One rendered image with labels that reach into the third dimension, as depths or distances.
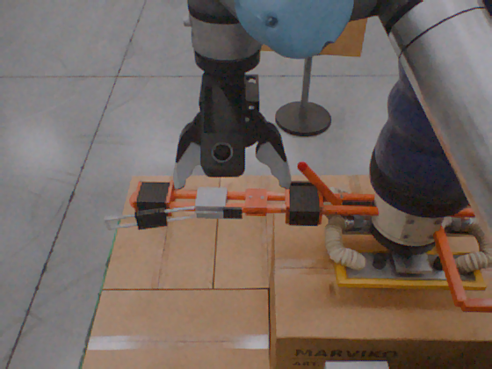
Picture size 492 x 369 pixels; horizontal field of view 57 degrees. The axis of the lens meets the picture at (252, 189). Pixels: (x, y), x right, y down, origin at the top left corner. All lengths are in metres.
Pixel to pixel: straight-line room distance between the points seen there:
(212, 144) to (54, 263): 2.20
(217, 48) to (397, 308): 0.90
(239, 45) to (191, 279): 1.33
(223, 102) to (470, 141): 0.24
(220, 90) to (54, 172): 2.68
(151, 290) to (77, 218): 1.17
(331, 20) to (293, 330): 0.89
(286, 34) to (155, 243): 1.55
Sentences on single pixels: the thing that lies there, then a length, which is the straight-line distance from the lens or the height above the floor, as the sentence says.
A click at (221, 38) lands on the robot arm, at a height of 1.75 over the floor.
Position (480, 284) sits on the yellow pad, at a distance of 1.18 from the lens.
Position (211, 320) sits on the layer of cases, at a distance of 1.62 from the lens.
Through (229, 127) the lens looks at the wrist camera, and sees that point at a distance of 0.48.
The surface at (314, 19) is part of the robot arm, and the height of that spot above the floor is 1.81.
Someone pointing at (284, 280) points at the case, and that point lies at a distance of 1.22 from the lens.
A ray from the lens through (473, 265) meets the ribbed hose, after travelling 1.15.
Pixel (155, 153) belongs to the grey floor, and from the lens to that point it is 3.08.
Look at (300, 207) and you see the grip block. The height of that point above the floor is 1.20.
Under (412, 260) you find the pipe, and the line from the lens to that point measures 1.12.
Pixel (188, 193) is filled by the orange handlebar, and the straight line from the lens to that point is 1.09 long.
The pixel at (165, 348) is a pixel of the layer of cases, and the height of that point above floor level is 0.54.
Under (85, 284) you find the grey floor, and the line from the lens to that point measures 2.49.
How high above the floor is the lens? 1.96
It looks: 45 degrees down
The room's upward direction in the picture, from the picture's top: straight up
